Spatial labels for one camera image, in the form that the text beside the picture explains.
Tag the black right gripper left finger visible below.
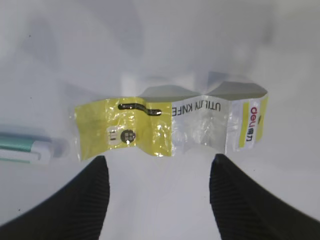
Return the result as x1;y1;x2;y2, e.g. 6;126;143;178
0;155;110;240

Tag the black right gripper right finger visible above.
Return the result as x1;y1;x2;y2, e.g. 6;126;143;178
209;153;320;240

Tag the teal utility knife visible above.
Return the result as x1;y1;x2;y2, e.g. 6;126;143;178
0;123;71;166

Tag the crumpled yellow white wrapper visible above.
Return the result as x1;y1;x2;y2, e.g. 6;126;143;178
72;81;268;160

